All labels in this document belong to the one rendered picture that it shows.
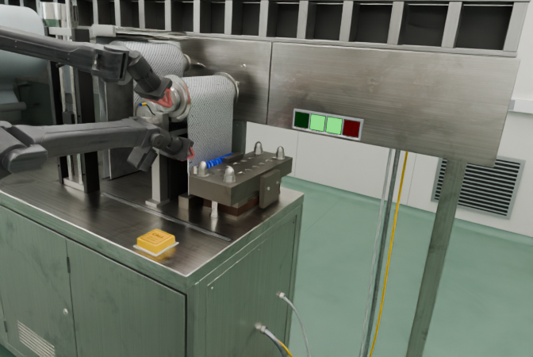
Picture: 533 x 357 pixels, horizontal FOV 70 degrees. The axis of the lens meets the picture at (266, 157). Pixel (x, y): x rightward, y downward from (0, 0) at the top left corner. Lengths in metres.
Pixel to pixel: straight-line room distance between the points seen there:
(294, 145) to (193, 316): 3.15
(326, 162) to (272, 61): 2.63
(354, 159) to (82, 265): 2.94
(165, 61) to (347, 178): 2.76
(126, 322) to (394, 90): 1.06
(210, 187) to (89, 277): 0.47
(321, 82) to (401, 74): 0.26
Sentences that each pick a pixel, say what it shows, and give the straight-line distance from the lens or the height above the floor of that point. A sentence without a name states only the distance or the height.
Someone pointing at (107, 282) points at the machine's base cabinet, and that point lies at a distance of 1.27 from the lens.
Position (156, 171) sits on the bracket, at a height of 1.01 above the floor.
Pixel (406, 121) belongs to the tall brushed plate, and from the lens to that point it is 1.24.
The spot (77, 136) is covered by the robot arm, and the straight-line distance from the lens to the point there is 0.85.
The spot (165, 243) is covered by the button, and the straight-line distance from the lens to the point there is 1.05.
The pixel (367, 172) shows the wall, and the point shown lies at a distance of 3.81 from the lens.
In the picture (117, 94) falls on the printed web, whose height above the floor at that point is 1.22.
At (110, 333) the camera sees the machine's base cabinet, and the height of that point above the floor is 0.55.
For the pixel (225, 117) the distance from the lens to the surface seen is 1.35.
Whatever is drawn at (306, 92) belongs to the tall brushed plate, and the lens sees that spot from 1.33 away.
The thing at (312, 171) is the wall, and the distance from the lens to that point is 4.02.
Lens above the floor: 1.44
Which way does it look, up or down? 17 degrees down
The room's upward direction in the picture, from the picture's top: 4 degrees clockwise
